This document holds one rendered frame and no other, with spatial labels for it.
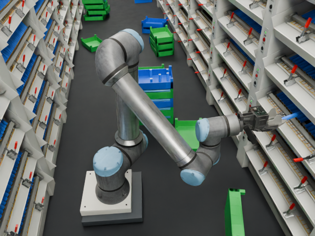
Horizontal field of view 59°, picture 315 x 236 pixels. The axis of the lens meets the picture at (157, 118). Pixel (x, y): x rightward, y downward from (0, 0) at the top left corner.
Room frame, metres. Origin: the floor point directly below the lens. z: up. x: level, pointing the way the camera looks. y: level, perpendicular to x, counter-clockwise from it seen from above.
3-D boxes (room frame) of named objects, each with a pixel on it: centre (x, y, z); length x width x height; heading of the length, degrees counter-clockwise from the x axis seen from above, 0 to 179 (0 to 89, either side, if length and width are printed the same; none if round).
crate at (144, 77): (1.75, 0.03, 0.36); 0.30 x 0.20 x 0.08; 89
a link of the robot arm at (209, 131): (0.86, -0.22, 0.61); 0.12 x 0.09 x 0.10; 97
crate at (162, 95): (1.75, 0.03, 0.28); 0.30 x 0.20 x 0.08; 89
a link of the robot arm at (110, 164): (0.97, 0.26, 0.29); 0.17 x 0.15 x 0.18; 147
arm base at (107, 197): (0.97, 0.27, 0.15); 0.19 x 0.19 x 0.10
